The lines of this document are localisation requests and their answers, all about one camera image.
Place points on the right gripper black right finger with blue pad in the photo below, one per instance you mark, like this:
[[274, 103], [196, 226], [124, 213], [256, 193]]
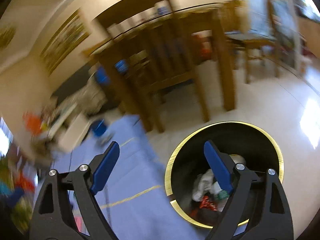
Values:
[[257, 207]]

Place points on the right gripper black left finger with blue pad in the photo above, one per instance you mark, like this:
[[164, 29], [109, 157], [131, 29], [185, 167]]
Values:
[[66, 207]]

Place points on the red snack wrapper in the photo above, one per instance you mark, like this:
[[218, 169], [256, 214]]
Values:
[[205, 204]]

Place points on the black round trash bin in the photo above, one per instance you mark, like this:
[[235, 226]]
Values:
[[187, 163]]

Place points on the white green paper cup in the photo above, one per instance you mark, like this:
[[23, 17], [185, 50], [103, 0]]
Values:
[[237, 159]]

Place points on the light blue cloth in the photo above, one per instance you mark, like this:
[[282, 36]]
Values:
[[205, 184]]

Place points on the blue tablecloth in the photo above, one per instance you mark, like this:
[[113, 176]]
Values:
[[134, 200]]

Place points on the white coffee table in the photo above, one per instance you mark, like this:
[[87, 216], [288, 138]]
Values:
[[65, 134]]

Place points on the orange plastic bag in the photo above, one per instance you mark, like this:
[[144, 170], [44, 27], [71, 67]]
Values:
[[32, 123]]

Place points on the blue lid glass jar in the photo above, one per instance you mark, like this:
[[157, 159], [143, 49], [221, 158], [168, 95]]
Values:
[[100, 130]]

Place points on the dark sofa with lace cover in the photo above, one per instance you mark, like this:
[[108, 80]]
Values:
[[83, 89]]

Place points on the blue plastic bag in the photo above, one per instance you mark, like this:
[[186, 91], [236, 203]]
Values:
[[101, 76]]

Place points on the framed landscape painting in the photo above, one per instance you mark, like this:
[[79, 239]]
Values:
[[69, 35]]

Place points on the near wooden dining chair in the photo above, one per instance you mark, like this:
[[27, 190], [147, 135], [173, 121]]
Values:
[[157, 57]]

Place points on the far wooden chair with cushion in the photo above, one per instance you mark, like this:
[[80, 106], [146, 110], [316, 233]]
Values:
[[271, 35]]

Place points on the wooden dining table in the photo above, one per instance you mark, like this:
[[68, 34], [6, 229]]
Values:
[[191, 22]]

